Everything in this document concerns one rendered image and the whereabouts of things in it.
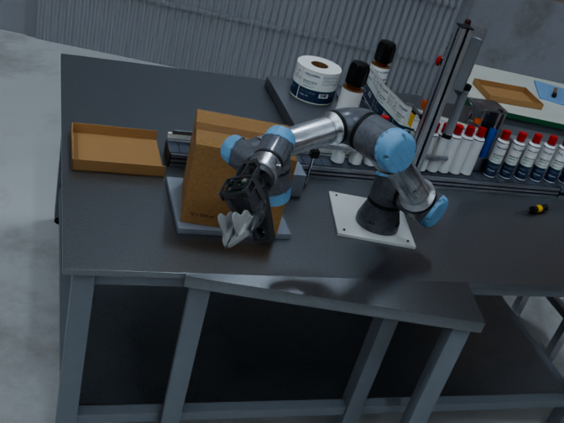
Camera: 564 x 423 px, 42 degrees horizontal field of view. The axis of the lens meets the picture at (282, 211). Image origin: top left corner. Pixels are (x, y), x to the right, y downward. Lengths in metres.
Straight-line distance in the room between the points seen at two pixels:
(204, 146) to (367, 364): 0.96
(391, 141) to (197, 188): 0.59
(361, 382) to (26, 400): 1.18
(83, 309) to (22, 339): 0.90
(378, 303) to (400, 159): 0.44
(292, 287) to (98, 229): 0.58
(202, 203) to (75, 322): 0.50
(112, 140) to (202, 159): 0.61
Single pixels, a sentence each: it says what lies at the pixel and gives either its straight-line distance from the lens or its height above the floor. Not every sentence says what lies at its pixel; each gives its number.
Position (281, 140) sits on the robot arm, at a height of 1.36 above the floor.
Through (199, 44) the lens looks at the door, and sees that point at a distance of 5.59.
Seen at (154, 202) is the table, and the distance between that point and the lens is 2.33.
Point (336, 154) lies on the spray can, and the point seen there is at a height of 0.92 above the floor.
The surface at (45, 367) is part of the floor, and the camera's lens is 2.91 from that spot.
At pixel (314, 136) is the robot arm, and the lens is 1.93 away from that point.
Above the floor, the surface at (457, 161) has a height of 0.94.
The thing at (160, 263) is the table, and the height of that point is 0.83.
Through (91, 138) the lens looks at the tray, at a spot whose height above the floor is 0.83.
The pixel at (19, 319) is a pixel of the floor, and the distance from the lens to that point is 3.10.
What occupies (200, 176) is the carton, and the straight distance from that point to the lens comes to 2.14.
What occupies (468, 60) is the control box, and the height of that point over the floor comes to 1.40.
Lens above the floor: 2.06
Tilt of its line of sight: 30 degrees down
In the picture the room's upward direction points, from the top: 16 degrees clockwise
